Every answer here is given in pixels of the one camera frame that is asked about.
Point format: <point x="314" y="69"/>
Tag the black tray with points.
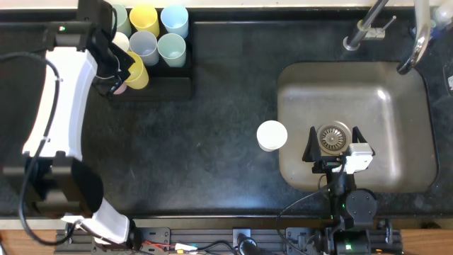
<point x="170" y="86"/>

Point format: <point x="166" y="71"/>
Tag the white cup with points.
<point x="272" y="135"/>
<point x="122" y="40"/>

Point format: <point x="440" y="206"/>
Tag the steel sink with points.
<point x="371" y="99"/>

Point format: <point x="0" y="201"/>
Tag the steel tap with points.
<point x="423" y="35"/>

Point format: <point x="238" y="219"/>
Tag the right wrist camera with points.
<point x="359" y="157"/>

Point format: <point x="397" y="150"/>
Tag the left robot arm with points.
<point x="67" y="106"/>

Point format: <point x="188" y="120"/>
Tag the pink cup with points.
<point x="121" y="89"/>

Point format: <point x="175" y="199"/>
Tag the blue cup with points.
<point x="174" y="19"/>

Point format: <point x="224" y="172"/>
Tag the grey cup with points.
<point x="143" y="46"/>

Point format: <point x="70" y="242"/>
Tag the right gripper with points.
<point x="327" y="166"/>

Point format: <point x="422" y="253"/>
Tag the green cup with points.
<point x="172" y="49"/>
<point x="124" y="21"/>

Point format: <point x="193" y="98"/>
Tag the mounting rail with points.
<point x="205" y="239"/>

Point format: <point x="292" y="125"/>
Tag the yellow cup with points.
<point x="139" y="76"/>
<point x="144" y="17"/>

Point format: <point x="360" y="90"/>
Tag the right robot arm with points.
<point x="361" y="207"/>

